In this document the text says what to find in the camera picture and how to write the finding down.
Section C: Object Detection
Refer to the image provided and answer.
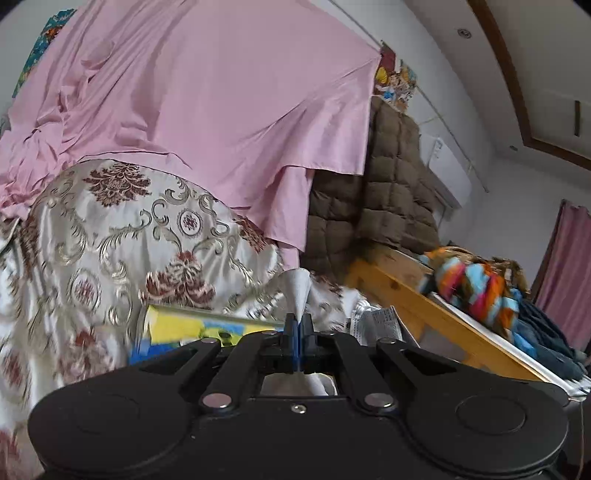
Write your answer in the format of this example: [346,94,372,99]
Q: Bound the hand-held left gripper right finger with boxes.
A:
[299,315,462,414]

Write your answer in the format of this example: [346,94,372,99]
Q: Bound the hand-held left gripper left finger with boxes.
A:
[139,314,298,411]

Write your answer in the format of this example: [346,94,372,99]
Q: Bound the white cloth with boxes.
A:
[261,267,340,398]

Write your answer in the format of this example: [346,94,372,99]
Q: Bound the tray with colourful cloths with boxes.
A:
[129,304,289,365]

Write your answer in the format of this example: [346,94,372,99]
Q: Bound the white patterned packet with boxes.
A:
[348,305,407,347]

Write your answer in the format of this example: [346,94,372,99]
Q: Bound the brown quilted jacket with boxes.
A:
[302,97,441,284]

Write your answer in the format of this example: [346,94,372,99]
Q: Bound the white air conditioner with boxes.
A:
[418,134,472,208]

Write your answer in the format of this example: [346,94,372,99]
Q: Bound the floral satin blanket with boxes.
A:
[0,159,370,480]

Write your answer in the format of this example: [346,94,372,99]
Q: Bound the dark clothes pile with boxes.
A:
[512,300,587,384]

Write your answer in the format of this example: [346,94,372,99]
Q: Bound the pink bed sheet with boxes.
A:
[0,0,384,268]

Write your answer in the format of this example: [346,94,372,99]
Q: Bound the pink curtain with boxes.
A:
[533,199,591,352]

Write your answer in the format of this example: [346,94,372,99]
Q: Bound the wooden bed frame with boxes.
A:
[346,244,555,384]

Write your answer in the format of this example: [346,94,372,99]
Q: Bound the colourful cartoon wall poster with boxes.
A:
[374,41,419,112]
[11,9,77,100]

